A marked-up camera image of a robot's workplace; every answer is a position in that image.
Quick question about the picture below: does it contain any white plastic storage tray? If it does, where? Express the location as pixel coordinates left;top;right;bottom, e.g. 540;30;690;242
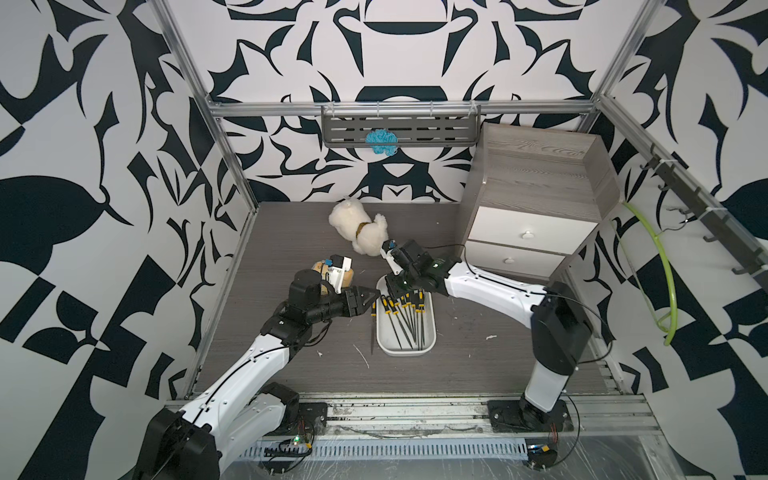
374;276;437;357

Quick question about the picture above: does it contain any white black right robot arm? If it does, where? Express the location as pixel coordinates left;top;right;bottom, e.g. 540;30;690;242
380;240;593;432

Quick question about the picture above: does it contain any grey wooden drawer cabinet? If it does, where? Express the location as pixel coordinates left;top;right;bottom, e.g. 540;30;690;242
456;124;623;282

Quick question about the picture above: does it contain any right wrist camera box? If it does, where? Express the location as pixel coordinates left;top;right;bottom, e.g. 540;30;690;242
380;239;402;275

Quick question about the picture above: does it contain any green hose loop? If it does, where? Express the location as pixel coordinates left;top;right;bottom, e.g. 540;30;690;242
622;200;679;347

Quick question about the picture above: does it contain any white plush toy dog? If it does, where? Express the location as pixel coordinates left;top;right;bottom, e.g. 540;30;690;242
328;199;389;257

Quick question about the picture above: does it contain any grey wall hook rail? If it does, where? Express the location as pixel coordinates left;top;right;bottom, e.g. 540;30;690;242
639;144;767;290

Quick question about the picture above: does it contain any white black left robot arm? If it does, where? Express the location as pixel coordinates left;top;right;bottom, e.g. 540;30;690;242
132;269;380;479

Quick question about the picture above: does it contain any teal crumpled cloth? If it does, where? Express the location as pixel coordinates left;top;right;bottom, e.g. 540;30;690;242
365;129;399;157

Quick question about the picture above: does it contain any yellow black file in tray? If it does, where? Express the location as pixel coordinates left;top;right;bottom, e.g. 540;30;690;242
401;294;419;348
389;297;413;350
416;290;425;349

